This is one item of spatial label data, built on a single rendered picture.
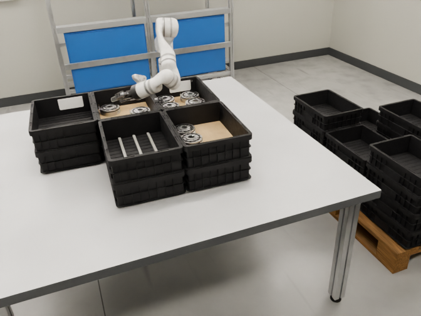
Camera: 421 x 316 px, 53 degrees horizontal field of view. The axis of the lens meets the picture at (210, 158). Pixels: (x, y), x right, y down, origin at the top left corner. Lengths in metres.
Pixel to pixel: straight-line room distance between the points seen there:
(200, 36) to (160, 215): 2.82
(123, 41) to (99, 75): 0.38
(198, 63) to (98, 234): 2.93
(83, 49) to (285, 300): 2.80
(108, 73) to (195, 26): 0.94
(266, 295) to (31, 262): 1.22
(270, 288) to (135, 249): 1.00
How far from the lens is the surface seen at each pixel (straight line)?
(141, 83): 1.99
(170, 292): 2.34
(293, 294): 2.33
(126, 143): 1.97
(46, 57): 4.95
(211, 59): 4.37
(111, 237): 1.62
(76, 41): 4.03
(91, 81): 4.13
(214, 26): 4.30
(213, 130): 2.01
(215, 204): 1.72
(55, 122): 2.31
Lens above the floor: 1.72
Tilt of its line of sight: 30 degrees down
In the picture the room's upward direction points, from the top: 3 degrees counter-clockwise
